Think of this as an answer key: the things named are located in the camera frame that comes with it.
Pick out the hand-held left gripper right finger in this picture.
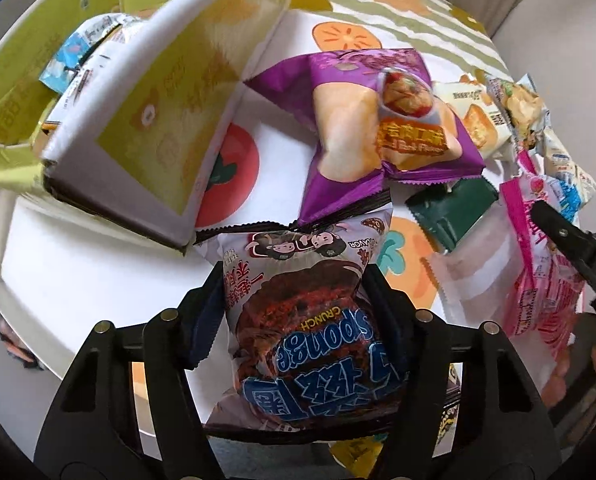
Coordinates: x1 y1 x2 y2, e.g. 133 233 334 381
365 264 563 461

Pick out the dark green packet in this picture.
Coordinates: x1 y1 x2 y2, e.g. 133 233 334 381
405 177 498 253

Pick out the chocolate sponge cake packet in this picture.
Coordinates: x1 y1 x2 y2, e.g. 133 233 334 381
194 200 413 443

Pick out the clear chip packet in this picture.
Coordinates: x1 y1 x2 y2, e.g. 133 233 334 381
485 72 548 151

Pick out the purple snack packet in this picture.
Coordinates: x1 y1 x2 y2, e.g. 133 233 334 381
243 47 486 226

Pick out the blue white snack packet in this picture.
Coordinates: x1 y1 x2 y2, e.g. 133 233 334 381
538 125 596 223
38 12 144 93

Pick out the yellow snack packet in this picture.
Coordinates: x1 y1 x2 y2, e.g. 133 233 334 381
328 435 383 480

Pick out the green cardboard box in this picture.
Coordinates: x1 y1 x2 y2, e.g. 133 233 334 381
0 0 296 256

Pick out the white black text packet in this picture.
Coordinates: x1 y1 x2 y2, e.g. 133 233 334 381
43 45 144 136

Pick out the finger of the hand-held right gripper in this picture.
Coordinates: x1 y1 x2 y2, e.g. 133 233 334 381
530 201 596 286

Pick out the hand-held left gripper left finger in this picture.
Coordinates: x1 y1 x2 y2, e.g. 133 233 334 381
33 261 227 461

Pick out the cream bread packet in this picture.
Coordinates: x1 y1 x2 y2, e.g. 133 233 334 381
435 75 516 161

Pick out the striped floral blanket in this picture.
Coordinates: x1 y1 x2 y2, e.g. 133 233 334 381
288 0 503 76

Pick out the black yellow packet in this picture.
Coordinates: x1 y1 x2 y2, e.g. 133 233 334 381
435 365 463 441

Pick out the pink white snack packet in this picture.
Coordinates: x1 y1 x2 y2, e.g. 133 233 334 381
425 172 586 361

